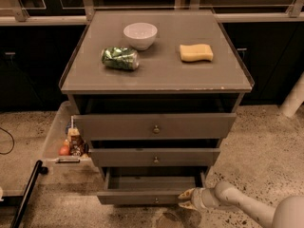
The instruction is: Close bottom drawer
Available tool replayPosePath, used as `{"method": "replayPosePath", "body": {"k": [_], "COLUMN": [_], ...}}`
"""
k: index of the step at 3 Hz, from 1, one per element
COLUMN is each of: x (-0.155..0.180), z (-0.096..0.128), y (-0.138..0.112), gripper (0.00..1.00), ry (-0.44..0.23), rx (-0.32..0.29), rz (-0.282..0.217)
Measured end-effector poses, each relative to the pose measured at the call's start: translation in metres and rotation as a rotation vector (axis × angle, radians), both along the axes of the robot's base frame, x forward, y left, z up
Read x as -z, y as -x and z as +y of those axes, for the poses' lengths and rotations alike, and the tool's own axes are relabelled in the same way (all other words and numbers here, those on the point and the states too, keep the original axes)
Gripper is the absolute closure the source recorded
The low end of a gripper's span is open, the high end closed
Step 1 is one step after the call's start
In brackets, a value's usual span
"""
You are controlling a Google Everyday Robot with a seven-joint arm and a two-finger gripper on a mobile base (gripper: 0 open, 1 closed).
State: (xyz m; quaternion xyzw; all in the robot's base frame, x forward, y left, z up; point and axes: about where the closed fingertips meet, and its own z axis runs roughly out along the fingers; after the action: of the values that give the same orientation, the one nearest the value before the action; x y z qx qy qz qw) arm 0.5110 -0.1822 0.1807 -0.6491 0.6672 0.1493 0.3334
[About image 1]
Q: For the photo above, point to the grey drawer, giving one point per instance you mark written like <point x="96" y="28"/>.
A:
<point x="149" y="185"/>
<point x="154" y="126"/>
<point x="137" y="157"/>

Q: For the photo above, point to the grey bottom drawer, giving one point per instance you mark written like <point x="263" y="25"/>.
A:
<point x="149" y="185"/>

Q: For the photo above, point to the brown snack package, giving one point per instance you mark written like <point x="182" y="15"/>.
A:
<point x="76" y="143"/>

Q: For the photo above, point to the white cylindrical post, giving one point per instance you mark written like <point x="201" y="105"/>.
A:
<point x="294" y="99"/>

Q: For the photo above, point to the red round fruit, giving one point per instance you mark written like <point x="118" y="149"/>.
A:
<point x="64" y="151"/>

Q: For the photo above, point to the black metal pole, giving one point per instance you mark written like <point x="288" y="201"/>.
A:
<point x="38" y="169"/>

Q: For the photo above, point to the metal window frame rail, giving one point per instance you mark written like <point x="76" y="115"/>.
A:
<point x="57" y="12"/>

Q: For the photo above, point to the grey middle drawer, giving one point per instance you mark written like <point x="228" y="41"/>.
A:
<point x="137" y="157"/>

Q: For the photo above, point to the clear plastic storage bin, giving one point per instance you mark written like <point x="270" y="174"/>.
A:
<point x="55" y="139"/>

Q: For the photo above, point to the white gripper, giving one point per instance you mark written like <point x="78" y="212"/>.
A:
<point x="198" y="199"/>

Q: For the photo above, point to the grey drawer cabinet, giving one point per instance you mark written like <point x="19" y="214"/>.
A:
<point x="163" y="83"/>

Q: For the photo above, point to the white ceramic bowl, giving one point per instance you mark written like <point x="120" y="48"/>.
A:
<point x="140" y="35"/>

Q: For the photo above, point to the crushed green soda can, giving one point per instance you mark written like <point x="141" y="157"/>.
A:
<point x="120" y="58"/>

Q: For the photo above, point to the yellow sponge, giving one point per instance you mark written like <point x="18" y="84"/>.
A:
<point x="198" y="52"/>

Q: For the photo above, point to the grey top drawer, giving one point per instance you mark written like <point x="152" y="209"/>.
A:
<point x="154" y="126"/>

